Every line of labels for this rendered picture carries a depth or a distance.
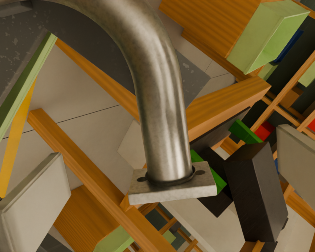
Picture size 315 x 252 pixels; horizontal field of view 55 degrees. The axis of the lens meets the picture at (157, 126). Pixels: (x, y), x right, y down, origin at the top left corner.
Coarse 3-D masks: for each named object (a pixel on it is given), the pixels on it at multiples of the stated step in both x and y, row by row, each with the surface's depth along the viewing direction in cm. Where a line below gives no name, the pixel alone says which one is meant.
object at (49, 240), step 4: (48, 236) 21; (52, 236) 21; (44, 240) 20; (48, 240) 20; (52, 240) 21; (56, 240) 21; (40, 244) 20; (44, 244) 20; (48, 244) 20; (52, 244) 20; (56, 244) 21; (60, 244) 21; (40, 248) 20; (44, 248) 20; (48, 248) 20; (52, 248) 20; (56, 248) 20; (60, 248) 20; (64, 248) 21
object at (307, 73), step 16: (288, 48) 527; (272, 64) 519; (304, 64) 474; (304, 80) 488; (272, 96) 559; (288, 96) 510; (272, 112) 558; (256, 128) 548; (272, 128) 564; (304, 128) 501; (240, 144) 568
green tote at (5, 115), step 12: (48, 36) 32; (48, 48) 33; (36, 60) 33; (24, 72) 34; (36, 72) 34; (24, 84) 34; (12, 96) 35; (24, 96) 35; (0, 108) 36; (12, 108) 35; (0, 120) 36; (0, 132) 37
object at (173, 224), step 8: (144, 208) 608; (152, 208) 672; (160, 208) 688; (168, 216) 681; (168, 224) 601; (176, 224) 624; (160, 232) 578; (168, 232) 596; (168, 240) 582; (136, 248) 584; (192, 248) 589
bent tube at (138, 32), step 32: (0, 0) 17; (64, 0) 17; (96, 0) 16; (128, 0) 16; (128, 32) 17; (160, 32) 17; (128, 64) 18; (160, 64) 17; (160, 96) 18; (160, 128) 18; (160, 160) 19; (128, 192) 19; (160, 192) 19; (192, 192) 19
